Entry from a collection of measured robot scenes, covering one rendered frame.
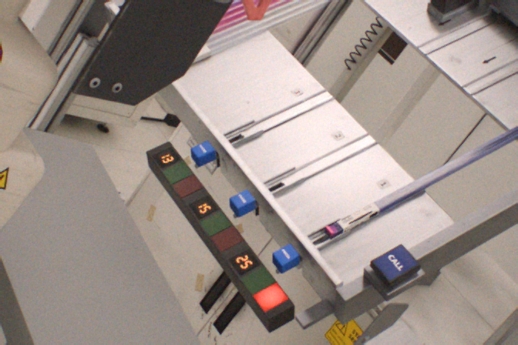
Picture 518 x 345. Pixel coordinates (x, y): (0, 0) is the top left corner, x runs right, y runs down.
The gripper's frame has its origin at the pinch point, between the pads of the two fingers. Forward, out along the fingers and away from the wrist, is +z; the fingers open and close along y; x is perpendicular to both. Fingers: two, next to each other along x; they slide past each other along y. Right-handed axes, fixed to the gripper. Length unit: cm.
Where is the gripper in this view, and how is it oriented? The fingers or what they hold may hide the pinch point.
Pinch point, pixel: (240, 0)
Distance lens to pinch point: 94.7
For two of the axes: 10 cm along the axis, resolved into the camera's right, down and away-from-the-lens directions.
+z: -0.6, 9.1, 4.2
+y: -3.5, -4.1, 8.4
